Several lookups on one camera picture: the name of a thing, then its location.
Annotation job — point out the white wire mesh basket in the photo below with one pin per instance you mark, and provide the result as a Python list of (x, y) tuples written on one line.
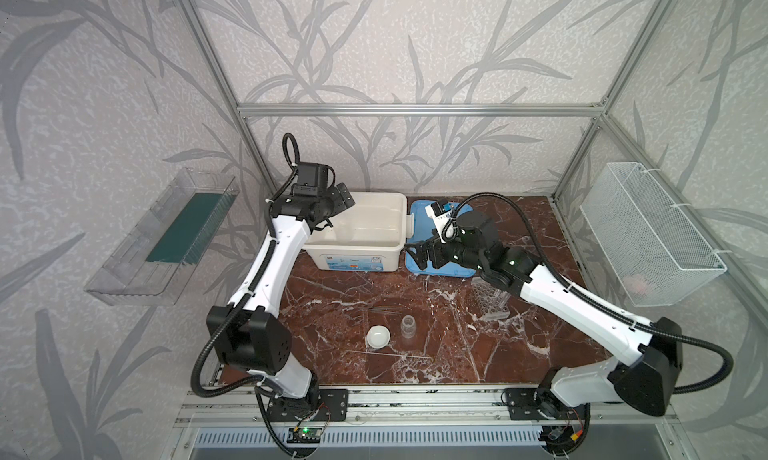
[(643, 230)]

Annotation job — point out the aluminium front rail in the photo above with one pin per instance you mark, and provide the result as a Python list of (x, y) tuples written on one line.
[(373, 405)]

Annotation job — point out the light blue bin lid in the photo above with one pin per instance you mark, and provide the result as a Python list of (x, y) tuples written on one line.
[(422, 230)]

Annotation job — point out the clear wall shelf green liner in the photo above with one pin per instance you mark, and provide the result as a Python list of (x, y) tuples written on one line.
[(158, 257)]

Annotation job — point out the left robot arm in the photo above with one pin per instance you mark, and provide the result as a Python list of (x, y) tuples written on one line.
[(246, 333)]

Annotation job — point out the white plastic storage bin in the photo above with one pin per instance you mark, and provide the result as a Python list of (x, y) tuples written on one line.
[(368, 237)]

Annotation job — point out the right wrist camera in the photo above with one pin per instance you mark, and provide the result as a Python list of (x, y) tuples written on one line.
[(441, 212)]

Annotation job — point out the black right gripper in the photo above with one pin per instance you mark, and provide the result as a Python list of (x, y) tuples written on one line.
[(432, 248)]

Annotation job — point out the green circuit board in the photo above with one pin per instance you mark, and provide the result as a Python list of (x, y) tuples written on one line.
[(305, 435)]

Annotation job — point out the clear acrylic test tube rack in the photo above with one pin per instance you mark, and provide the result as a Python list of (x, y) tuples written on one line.
[(493, 302)]

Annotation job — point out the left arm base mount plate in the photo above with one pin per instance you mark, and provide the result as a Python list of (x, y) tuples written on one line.
[(325, 404)]

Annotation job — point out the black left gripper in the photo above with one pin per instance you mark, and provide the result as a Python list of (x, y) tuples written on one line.
[(343, 196)]

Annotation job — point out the pink object in basket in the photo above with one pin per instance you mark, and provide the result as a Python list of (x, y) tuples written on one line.
[(636, 285)]

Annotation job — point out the small white ceramic dish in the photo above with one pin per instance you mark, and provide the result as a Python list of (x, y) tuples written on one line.
[(378, 337)]

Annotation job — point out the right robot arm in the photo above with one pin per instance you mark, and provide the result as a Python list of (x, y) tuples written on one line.
[(646, 357)]

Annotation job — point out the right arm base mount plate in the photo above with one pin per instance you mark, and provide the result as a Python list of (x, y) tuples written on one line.
[(521, 404)]

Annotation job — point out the glass stirring rod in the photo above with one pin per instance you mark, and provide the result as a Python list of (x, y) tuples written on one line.
[(401, 356)]

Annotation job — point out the small glass jar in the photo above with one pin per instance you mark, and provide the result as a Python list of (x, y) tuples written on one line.
[(408, 327)]

